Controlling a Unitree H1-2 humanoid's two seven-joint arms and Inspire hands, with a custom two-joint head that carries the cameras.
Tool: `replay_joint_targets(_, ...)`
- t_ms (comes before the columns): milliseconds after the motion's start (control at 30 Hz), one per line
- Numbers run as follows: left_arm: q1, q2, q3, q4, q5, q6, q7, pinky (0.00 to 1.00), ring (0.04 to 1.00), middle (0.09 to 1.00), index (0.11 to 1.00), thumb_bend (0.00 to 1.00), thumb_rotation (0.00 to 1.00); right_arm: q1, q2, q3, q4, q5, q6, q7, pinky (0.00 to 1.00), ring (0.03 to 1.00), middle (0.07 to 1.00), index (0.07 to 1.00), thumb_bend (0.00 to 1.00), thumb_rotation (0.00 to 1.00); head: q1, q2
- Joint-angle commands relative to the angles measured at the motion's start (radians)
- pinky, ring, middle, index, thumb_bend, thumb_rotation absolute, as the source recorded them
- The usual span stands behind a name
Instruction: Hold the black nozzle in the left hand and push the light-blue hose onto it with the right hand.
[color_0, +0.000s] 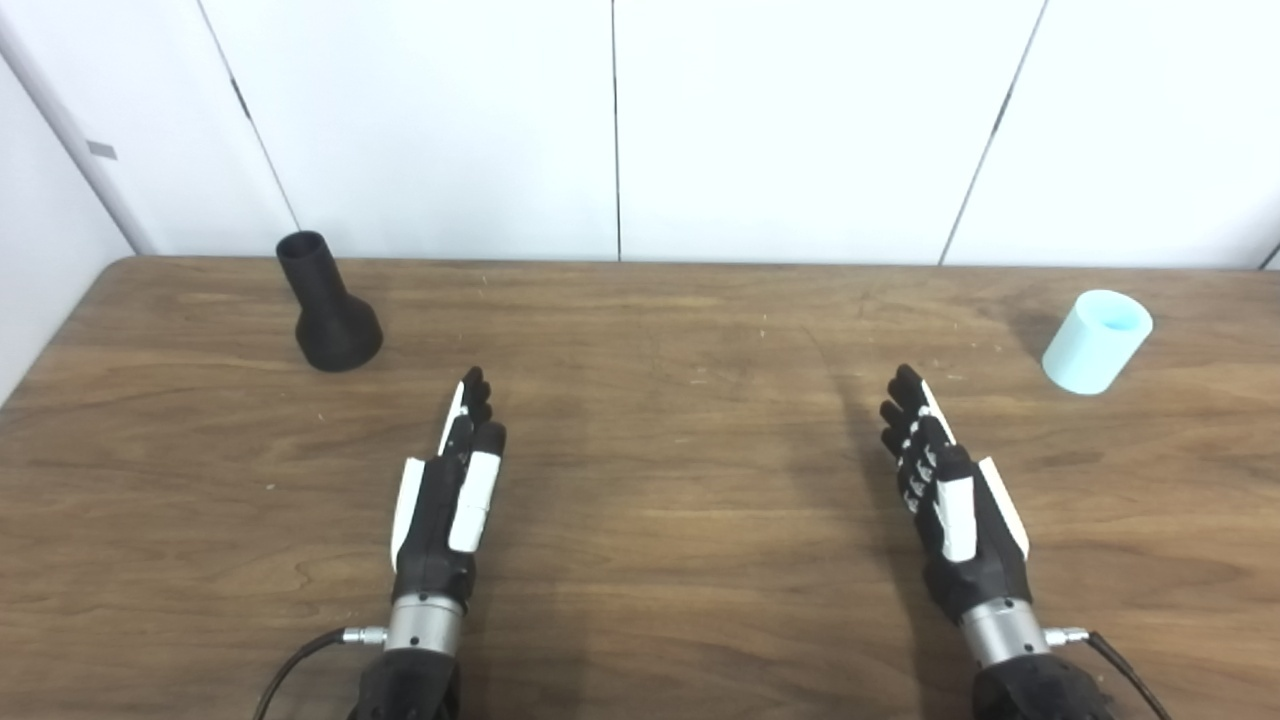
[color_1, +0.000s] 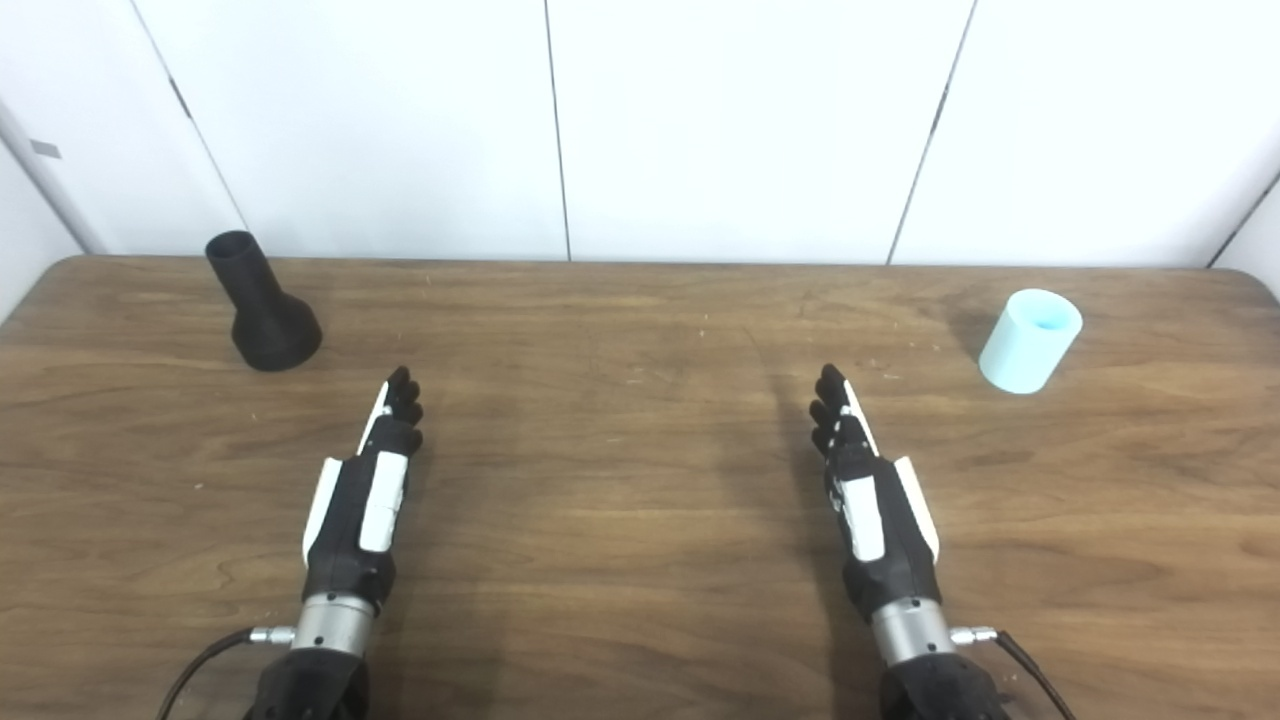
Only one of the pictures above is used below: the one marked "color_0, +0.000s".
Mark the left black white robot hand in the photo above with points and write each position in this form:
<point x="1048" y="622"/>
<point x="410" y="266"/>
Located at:
<point x="435" y="520"/>

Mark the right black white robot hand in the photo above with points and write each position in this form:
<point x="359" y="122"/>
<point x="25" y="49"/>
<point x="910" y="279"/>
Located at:
<point x="968" y="540"/>

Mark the black funnel-shaped nozzle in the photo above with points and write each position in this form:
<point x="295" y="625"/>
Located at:
<point x="330" y="320"/>

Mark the light blue cylinder cup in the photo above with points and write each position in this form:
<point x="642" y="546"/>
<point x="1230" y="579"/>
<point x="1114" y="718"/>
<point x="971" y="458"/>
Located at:
<point x="1092" y="345"/>

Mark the small grey wall label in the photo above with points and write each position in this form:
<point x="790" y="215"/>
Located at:
<point x="101" y="151"/>

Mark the white wall corner trim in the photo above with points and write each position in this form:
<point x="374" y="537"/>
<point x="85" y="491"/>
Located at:
<point x="80" y="130"/>

